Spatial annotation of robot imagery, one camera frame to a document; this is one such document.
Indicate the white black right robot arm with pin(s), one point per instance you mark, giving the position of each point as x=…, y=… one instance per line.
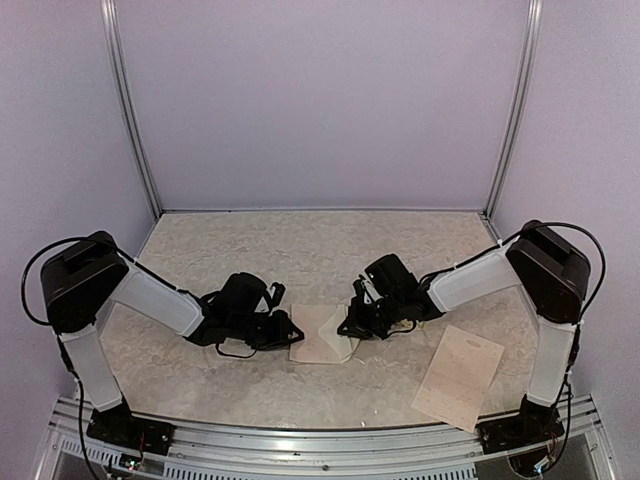
x=552, y=272

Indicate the aluminium frame post left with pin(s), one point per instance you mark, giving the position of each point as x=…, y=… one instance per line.
x=109, y=14

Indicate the brown round sticker sheet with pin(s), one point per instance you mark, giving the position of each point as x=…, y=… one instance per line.
x=411, y=325

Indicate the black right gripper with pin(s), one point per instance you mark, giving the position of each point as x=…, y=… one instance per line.
x=366, y=317

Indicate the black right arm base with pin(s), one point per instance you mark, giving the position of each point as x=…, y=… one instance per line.
x=531, y=425

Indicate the pink envelope with flap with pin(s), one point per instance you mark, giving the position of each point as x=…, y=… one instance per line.
x=321, y=344

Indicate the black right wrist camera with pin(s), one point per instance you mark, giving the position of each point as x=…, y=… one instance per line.
x=390, y=276

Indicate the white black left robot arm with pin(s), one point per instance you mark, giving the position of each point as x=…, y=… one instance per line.
x=89, y=272

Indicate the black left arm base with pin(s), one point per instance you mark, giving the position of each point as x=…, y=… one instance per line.
x=120, y=427

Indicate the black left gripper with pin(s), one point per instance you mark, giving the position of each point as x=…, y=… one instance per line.
x=270, y=335

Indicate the aluminium front rail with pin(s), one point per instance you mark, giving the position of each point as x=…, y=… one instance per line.
x=210, y=451

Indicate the aluminium frame post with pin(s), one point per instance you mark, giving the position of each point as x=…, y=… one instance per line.
x=517, y=106
x=109, y=14

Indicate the aluminium frame post right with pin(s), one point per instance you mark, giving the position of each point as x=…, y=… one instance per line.
x=517, y=106

